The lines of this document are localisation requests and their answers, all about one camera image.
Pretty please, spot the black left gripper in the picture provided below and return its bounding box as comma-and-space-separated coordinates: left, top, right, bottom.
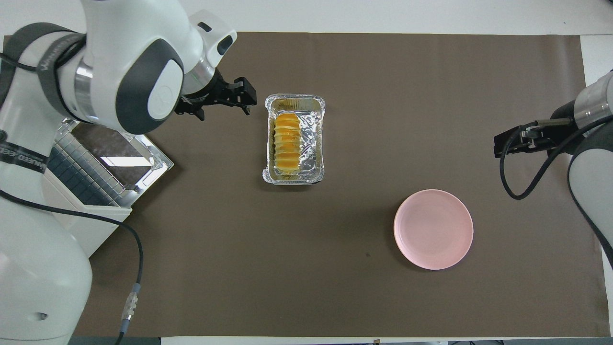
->
175, 69, 258, 120

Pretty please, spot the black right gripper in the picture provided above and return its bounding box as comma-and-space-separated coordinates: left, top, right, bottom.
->
493, 101, 582, 159

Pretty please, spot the yellow sliced bread loaf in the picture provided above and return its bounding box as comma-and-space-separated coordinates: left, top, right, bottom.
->
274, 113, 302, 174

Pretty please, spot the aluminium foil tray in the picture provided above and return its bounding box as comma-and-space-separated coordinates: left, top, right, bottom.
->
262, 93, 326, 185

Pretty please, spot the glass oven door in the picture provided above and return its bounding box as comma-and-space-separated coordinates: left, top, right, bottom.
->
53, 120, 174, 207

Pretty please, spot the cream toaster oven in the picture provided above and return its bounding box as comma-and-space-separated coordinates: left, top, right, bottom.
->
41, 117, 174, 259

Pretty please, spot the pink round plate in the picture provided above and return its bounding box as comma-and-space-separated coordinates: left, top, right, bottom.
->
394, 189, 474, 270

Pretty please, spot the brown table mat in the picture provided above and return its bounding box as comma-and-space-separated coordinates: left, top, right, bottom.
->
0, 32, 611, 338

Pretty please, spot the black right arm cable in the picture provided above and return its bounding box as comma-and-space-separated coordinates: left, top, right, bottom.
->
499, 115, 613, 200

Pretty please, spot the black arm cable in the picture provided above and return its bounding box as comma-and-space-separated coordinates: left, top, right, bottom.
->
0, 52, 144, 345
499, 115, 613, 200

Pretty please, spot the metal oven wire rack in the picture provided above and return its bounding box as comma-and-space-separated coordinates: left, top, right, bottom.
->
45, 144, 120, 207

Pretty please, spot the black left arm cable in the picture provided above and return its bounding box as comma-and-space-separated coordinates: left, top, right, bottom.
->
0, 52, 144, 345

